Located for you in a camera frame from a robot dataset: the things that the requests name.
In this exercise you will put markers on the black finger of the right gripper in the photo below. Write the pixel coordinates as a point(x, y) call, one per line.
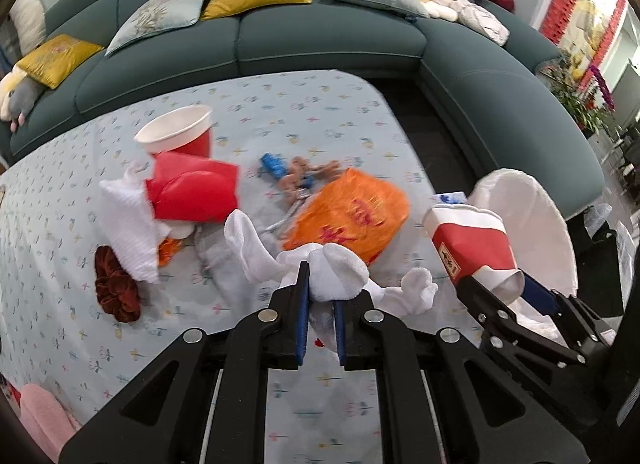
point(529, 356)

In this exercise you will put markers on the white knitted cloth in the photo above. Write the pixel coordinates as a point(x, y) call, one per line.
point(126, 217)

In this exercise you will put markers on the white tissue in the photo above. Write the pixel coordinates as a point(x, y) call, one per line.
point(335, 274)

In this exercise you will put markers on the white plush pillow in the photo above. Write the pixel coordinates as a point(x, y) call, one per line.
point(29, 20)

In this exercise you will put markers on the brown figurine keychain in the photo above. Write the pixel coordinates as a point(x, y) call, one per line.
point(324, 172)

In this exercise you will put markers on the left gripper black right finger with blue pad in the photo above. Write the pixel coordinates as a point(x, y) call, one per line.
point(441, 400)

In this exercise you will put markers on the dark red scrunchie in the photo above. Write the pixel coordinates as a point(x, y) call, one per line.
point(116, 292)

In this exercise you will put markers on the orange snack bag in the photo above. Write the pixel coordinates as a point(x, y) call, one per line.
point(357, 211)

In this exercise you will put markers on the floral tablecloth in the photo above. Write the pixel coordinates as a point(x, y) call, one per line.
point(54, 333)

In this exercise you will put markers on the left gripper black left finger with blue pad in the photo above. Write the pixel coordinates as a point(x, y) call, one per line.
point(203, 398)

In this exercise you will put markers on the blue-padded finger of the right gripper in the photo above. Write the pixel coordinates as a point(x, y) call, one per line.
point(577, 323)

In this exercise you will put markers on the yellow cushion left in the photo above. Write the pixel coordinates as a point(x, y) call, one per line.
point(52, 62)

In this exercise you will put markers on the teal sectional sofa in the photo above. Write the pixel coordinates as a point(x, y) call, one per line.
point(490, 96)

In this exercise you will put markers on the grey mouse plush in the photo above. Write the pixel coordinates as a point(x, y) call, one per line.
point(19, 93)

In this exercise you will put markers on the potted orchid plant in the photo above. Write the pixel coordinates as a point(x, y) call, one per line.
point(584, 94)

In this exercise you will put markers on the blue wrapper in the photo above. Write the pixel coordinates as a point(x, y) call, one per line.
point(283, 171)

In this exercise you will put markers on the white lined trash bin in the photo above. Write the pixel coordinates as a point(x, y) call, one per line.
point(539, 242)

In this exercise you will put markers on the red white cup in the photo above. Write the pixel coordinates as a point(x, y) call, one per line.
point(472, 242)

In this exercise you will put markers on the white patterned cushion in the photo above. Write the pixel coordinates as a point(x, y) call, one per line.
point(481, 20)

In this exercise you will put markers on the pale blue cushion left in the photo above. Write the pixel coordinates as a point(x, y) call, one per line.
point(155, 17)

